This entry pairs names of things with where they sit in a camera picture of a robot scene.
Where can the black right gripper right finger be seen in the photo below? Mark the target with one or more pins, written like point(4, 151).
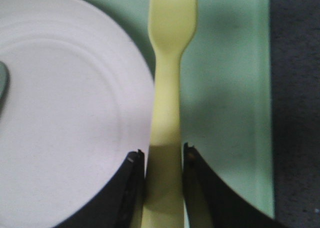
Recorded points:
point(210, 202)

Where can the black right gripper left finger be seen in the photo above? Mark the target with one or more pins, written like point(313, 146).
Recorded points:
point(120, 202)

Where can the beige round plate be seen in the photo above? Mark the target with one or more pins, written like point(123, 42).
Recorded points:
point(79, 99)

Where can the yellow plastic fork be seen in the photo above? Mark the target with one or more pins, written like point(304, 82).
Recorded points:
point(171, 27)

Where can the light green tray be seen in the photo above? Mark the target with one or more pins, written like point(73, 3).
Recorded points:
point(226, 96)

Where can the green plastic spoon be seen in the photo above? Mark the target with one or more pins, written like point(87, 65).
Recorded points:
point(4, 80)

